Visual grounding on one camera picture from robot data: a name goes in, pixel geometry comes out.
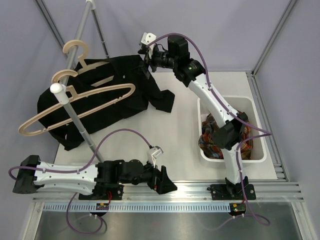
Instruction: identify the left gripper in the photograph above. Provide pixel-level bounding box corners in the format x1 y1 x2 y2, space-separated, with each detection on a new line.
120 156 177 194

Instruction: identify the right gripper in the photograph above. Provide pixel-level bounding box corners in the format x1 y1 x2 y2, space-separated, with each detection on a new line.
132 45 177 80

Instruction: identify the black shirt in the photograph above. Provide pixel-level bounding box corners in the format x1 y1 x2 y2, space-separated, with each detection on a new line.
37 55 175 151

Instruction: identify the plaid shirt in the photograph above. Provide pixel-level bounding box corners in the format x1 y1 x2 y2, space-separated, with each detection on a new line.
198 113 252 159

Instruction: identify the beige hanger of black shirt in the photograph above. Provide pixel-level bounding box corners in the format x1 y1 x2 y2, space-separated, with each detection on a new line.
62 39 114 87

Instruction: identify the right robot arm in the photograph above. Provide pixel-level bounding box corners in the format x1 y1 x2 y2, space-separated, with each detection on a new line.
139 32 248 199

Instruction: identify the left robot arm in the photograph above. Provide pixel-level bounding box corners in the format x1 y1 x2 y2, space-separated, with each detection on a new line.
12 155 178 200

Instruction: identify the clothes rack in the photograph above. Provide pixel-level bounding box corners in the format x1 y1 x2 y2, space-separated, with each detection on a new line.
49 0 111 163

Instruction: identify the white plastic basket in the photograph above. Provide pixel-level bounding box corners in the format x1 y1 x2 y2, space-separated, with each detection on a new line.
197 95 267 168

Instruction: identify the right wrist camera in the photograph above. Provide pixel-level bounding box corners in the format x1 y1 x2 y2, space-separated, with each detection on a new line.
138 32 157 58

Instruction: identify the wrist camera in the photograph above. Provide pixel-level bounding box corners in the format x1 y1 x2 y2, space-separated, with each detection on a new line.
147 146 164 168
138 32 157 58

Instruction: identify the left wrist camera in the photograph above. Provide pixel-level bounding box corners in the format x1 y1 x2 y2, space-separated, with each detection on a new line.
147 146 164 168

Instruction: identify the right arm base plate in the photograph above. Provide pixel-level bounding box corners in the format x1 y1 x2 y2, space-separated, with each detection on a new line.
207 183 257 200

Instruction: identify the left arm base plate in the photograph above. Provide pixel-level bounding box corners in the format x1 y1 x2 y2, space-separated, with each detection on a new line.
78 184 124 201

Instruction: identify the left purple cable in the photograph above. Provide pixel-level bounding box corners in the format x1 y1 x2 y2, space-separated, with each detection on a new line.
8 128 153 236

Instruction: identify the purple cable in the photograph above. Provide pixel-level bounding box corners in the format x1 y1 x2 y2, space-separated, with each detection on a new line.
147 31 273 230
8 128 153 236

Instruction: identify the aluminium rail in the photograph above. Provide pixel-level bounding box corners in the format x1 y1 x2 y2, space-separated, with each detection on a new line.
32 181 305 202

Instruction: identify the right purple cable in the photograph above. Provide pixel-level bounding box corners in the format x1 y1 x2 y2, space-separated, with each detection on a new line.
147 31 273 230

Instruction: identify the white slotted cable duct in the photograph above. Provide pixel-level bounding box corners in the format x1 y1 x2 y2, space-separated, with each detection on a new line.
43 202 231 213

